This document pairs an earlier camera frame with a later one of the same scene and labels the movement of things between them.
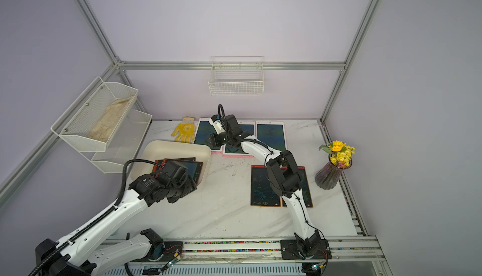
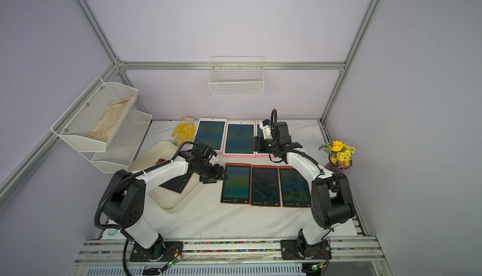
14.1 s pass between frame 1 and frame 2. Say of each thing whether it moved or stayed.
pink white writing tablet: stayed
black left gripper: moved
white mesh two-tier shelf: stayed
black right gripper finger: moved
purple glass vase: stayed
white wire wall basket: stayed
